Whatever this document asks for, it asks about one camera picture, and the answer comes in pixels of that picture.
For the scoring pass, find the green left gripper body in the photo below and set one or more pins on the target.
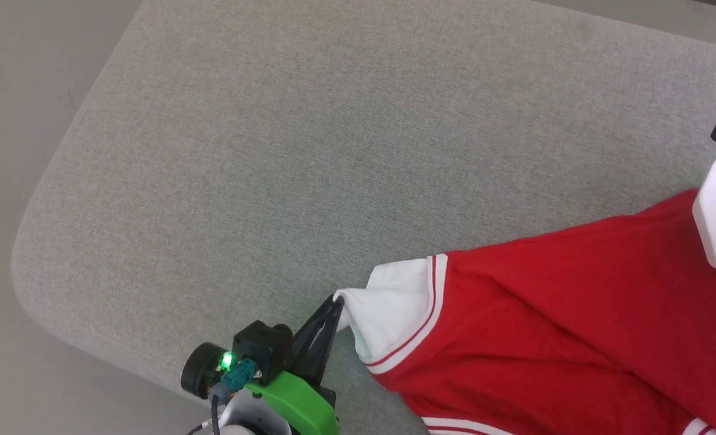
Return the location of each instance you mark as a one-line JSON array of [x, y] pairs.
[[306, 405]]

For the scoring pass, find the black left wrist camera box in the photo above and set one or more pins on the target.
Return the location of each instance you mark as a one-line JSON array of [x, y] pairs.
[[264, 350]]

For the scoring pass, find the black round left gripper motor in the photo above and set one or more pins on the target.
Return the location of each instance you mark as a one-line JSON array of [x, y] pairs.
[[200, 371]]

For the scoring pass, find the grey fabric sofa cushion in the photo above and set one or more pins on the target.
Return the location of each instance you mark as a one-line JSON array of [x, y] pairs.
[[333, 151]]

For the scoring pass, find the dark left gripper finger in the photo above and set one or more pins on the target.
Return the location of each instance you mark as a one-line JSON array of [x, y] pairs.
[[307, 338], [330, 341]]

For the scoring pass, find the red and white garment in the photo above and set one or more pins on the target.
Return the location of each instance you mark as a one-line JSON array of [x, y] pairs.
[[563, 332]]

